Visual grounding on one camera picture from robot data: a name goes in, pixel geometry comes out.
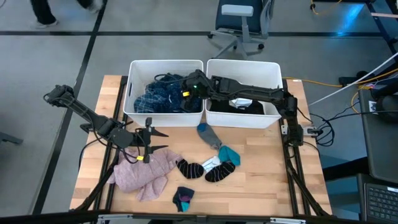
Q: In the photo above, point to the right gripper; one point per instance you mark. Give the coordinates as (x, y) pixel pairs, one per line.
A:
(199, 85)

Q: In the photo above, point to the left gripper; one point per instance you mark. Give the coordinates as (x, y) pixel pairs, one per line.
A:
(145, 144)

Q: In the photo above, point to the black garment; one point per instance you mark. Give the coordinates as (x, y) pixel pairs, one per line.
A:
(220, 107)

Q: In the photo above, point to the navy dotted garment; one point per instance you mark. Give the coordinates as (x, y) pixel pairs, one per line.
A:
(168, 93)

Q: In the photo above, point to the pink knitted sweater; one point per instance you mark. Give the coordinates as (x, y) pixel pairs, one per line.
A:
(136, 177)

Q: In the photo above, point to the black striped sock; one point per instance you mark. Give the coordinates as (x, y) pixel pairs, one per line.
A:
(219, 172)
(190, 169)

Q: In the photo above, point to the white cloth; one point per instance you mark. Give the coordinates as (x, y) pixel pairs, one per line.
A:
(241, 102)

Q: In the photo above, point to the grey sock with blue toe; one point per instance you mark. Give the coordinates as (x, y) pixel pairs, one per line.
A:
(211, 138)

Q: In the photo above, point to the black purple teal sock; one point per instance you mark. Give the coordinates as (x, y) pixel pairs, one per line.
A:
(183, 199)

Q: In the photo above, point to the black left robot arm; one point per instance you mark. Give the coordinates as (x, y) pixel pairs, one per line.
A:
(93, 123)

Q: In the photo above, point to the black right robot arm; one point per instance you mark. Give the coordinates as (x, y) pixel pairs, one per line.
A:
(258, 91)

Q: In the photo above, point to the white perforated plastic bin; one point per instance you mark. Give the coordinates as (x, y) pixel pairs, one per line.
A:
(242, 70)
(161, 119)

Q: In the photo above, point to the grey office chair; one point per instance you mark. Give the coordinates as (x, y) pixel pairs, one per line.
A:
(239, 18)

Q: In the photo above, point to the grey furniture foot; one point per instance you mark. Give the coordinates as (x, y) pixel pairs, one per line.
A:
(11, 139)

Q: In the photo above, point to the person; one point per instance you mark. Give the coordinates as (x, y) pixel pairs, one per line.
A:
(43, 12)

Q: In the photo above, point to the black laptop keyboard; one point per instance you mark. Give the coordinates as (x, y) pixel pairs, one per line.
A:
(382, 202)

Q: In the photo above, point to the black metal table frame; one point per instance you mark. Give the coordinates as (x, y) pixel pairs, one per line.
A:
(171, 220)

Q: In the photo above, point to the silver mounting bracket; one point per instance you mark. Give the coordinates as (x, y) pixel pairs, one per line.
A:
(284, 129)

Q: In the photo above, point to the black table leg frame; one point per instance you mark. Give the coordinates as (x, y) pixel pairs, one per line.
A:
(377, 21)

